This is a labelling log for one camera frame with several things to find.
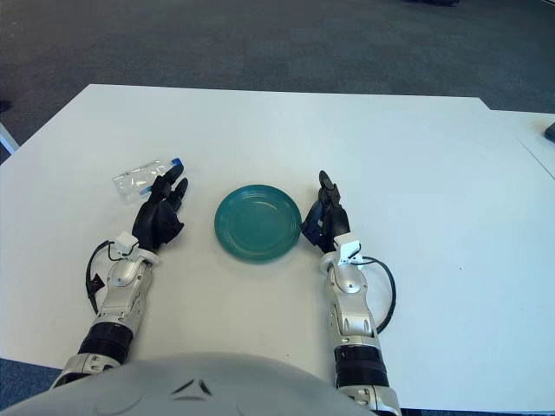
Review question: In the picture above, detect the clear bottle with blue cap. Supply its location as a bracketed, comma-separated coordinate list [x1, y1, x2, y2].
[111, 158, 186, 204]

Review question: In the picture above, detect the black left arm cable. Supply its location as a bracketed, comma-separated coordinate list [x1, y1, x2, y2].
[85, 240, 121, 315]

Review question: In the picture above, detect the white table leg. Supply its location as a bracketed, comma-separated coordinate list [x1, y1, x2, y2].
[0, 120, 19, 153]

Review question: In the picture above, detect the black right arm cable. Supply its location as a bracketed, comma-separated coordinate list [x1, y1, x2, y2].
[359, 256, 398, 335]

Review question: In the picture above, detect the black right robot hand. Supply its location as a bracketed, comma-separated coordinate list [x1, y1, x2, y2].
[302, 169, 351, 255]

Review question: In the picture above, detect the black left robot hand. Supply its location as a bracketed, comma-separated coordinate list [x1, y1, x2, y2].
[132, 166, 190, 253]

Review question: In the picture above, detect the grey robot torso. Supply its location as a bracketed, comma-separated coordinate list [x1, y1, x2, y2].
[0, 351, 374, 416]

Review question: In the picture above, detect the teal round plate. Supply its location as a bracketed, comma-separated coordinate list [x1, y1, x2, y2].
[213, 184, 304, 263]

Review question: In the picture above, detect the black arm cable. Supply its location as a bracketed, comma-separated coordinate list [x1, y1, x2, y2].
[85, 240, 121, 315]
[359, 256, 398, 335]

